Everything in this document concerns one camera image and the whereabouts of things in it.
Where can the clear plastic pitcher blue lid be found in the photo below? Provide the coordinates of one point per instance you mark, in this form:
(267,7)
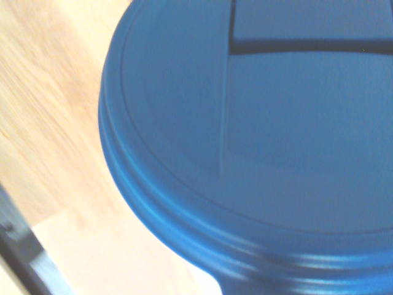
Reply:
(276,138)

